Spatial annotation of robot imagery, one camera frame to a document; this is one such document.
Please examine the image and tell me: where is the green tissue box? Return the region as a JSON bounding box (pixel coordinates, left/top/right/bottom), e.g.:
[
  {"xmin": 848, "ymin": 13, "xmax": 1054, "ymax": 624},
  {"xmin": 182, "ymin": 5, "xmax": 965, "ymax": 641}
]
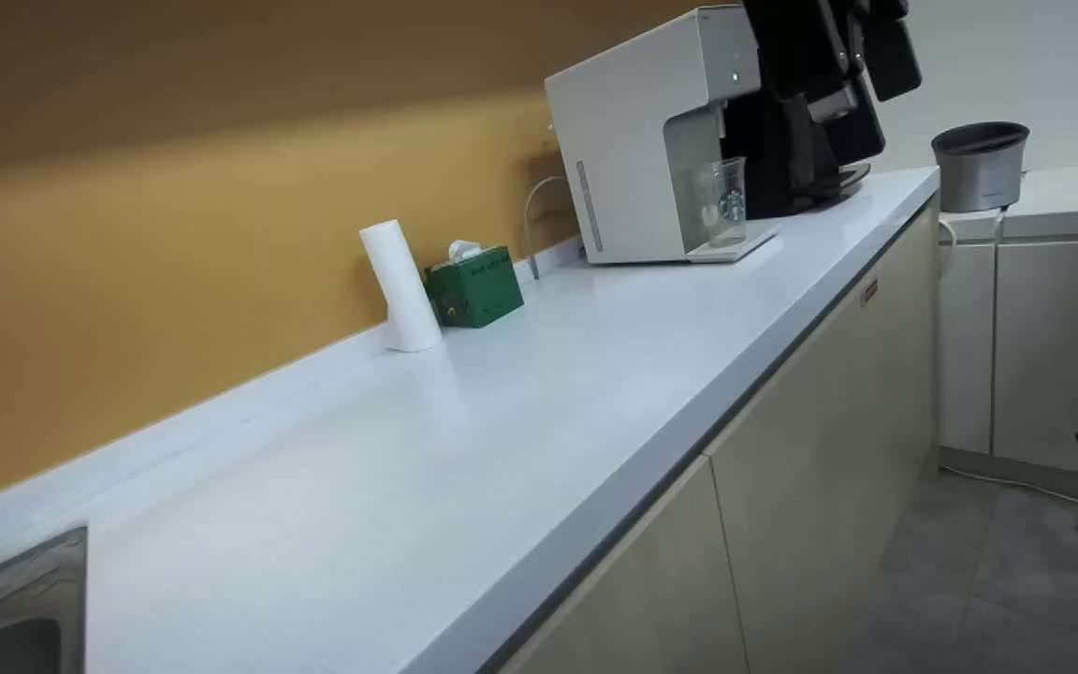
[{"xmin": 421, "ymin": 235, "xmax": 527, "ymax": 335}]

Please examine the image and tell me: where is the black countertop appliance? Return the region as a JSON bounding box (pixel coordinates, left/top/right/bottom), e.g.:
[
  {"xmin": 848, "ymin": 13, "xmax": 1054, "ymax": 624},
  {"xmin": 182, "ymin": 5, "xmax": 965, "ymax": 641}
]
[{"xmin": 721, "ymin": 86, "xmax": 876, "ymax": 220}]

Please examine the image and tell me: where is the white side cabinet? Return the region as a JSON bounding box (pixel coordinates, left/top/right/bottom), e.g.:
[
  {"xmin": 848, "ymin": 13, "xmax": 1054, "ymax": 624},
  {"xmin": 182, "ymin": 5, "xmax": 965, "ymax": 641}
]
[{"xmin": 930, "ymin": 157, "xmax": 1078, "ymax": 487}]

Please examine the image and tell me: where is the white water dispenser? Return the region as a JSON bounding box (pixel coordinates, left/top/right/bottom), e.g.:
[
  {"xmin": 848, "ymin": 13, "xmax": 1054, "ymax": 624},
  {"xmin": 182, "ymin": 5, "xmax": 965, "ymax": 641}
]
[{"xmin": 542, "ymin": 0, "xmax": 783, "ymax": 269}]

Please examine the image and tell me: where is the dark grey bucket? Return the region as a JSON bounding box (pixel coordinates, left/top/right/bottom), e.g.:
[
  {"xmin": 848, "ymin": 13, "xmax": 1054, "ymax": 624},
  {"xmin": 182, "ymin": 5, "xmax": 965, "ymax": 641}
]
[{"xmin": 927, "ymin": 119, "xmax": 1032, "ymax": 217}]

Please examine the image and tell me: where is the thin white cord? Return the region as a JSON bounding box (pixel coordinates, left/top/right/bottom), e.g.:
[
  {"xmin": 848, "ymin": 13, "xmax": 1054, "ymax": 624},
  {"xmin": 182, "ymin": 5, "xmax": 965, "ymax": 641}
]
[{"xmin": 983, "ymin": 206, "xmax": 1007, "ymax": 461}]

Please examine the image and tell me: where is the stainless steel sink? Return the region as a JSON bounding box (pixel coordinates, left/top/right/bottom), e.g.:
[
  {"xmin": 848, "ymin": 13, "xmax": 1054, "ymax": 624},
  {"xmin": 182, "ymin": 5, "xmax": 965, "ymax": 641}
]
[{"xmin": 0, "ymin": 524, "xmax": 91, "ymax": 674}]

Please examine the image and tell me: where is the beige counter cabinet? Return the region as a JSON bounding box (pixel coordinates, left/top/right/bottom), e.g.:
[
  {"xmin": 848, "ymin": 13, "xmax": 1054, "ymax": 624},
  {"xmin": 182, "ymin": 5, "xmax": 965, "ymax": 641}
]
[{"xmin": 488, "ymin": 202, "xmax": 942, "ymax": 674}]

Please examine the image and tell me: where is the white power cable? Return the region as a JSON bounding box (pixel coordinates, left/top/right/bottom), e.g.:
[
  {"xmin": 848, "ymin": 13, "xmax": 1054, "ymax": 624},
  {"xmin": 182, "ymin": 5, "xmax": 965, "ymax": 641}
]
[{"xmin": 521, "ymin": 174, "xmax": 567, "ymax": 267}]

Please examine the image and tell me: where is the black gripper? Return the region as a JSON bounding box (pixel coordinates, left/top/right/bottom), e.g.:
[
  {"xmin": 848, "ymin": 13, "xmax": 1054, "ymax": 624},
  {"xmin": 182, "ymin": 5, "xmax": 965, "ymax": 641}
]
[{"xmin": 742, "ymin": 0, "xmax": 887, "ymax": 165}]

